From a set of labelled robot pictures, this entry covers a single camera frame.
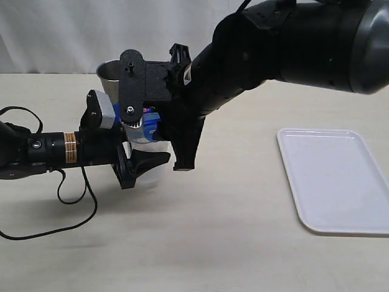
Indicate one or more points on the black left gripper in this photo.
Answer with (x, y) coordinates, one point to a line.
(105, 147)

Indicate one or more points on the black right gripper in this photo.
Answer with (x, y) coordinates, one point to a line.
(180, 82)

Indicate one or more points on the clear tall plastic container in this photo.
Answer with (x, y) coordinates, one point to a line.
(152, 169)

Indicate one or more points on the blue plastic container lid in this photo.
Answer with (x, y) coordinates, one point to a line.
(142, 131)

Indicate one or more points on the stainless steel cup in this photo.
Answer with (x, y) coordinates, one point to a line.
(109, 75)

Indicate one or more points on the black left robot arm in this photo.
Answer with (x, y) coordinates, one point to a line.
(25, 153)

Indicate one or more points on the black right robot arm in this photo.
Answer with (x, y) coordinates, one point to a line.
(337, 45)

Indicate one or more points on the white backdrop curtain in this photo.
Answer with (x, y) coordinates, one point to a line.
(74, 37)

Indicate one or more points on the white plastic tray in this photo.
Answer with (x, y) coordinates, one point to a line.
(337, 186)

